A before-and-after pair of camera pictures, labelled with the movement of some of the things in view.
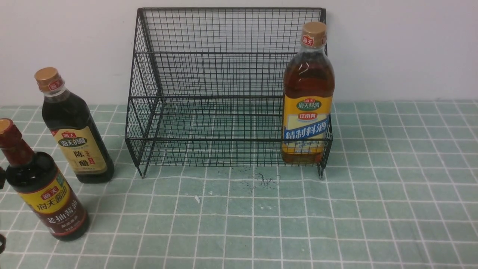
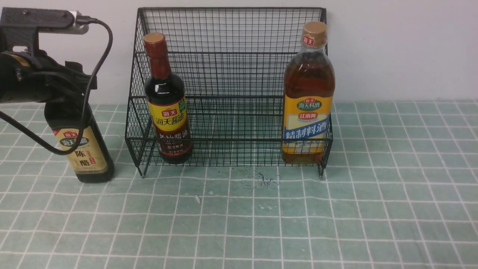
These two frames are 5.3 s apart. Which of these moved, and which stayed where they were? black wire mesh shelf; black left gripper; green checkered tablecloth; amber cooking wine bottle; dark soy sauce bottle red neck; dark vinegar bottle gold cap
Moved: dark soy sauce bottle red neck; black left gripper
Stayed: green checkered tablecloth; dark vinegar bottle gold cap; black wire mesh shelf; amber cooking wine bottle
